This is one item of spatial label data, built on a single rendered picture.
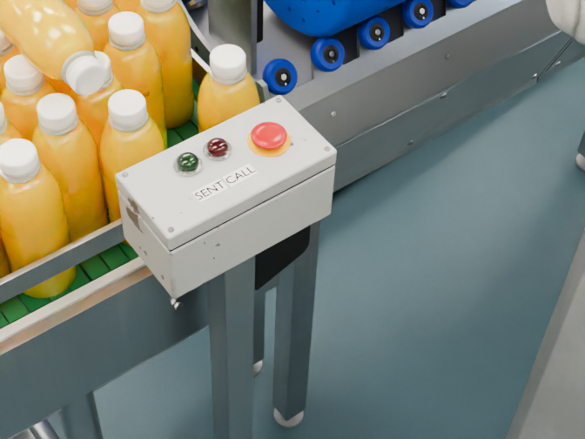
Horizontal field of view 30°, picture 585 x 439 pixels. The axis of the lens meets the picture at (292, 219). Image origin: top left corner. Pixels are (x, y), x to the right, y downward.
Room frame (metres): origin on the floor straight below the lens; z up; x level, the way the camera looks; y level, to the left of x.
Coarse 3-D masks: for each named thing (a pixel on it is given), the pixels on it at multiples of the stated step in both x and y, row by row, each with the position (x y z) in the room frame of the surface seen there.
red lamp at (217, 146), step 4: (212, 140) 0.75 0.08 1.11; (216, 140) 0.75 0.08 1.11; (220, 140) 0.75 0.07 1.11; (224, 140) 0.75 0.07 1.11; (208, 144) 0.74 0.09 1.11; (212, 144) 0.74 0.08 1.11; (216, 144) 0.74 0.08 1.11; (220, 144) 0.74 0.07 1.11; (224, 144) 0.74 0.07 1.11; (208, 148) 0.74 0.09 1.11; (212, 148) 0.74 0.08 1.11; (216, 148) 0.74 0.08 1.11; (220, 148) 0.74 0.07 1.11; (224, 148) 0.74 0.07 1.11; (208, 152) 0.74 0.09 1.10; (212, 152) 0.73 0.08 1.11; (216, 152) 0.73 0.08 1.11; (220, 152) 0.74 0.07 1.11; (224, 152) 0.74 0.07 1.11; (216, 156) 0.73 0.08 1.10; (220, 156) 0.73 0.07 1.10
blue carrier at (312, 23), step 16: (272, 0) 1.14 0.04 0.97; (288, 0) 1.11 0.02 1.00; (304, 0) 1.09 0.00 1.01; (320, 0) 1.06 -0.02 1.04; (336, 0) 1.04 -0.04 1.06; (352, 0) 1.02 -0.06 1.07; (368, 0) 1.04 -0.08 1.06; (384, 0) 1.06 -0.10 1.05; (400, 0) 1.09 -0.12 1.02; (288, 16) 1.11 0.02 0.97; (304, 16) 1.08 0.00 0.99; (320, 16) 1.06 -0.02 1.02; (336, 16) 1.03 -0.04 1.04; (352, 16) 1.03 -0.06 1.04; (368, 16) 1.06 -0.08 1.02; (304, 32) 1.08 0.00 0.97; (320, 32) 1.06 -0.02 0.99; (336, 32) 1.04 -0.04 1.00
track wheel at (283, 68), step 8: (272, 64) 1.00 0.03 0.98; (280, 64) 1.01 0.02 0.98; (288, 64) 1.01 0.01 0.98; (264, 72) 1.00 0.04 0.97; (272, 72) 1.00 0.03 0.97; (280, 72) 1.00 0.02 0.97; (288, 72) 1.01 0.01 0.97; (296, 72) 1.01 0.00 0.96; (264, 80) 0.99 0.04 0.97; (272, 80) 0.99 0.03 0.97; (280, 80) 1.00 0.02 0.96; (288, 80) 1.00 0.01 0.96; (296, 80) 1.00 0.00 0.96; (272, 88) 0.98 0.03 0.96; (280, 88) 0.99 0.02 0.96; (288, 88) 0.99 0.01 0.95
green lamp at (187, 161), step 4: (184, 152) 0.73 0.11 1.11; (188, 152) 0.73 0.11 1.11; (180, 156) 0.72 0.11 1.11; (184, 156) 0.72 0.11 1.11; (188, 156) 0.72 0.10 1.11; (192, 156) 0.73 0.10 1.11; (196, 156) 0.73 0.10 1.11; (180, 160) 0.72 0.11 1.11; (184, 160) 0.72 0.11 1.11; (188, 160) 0.72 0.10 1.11; (192, 160) 0.72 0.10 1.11; (196, 160) 0.72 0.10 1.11; (180, 164) 0.72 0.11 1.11; (184, 164) 0.72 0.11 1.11; (188, 164) 0.72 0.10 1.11; (192, 164) 0.72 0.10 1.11; (196, 164) 0.72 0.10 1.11; (180, 168) 0.71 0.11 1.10; (184, 168) 0.71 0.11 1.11; (188, 168) 0.71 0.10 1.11; (192, 168) 0.71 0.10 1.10; (196, 168) 0.72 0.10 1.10
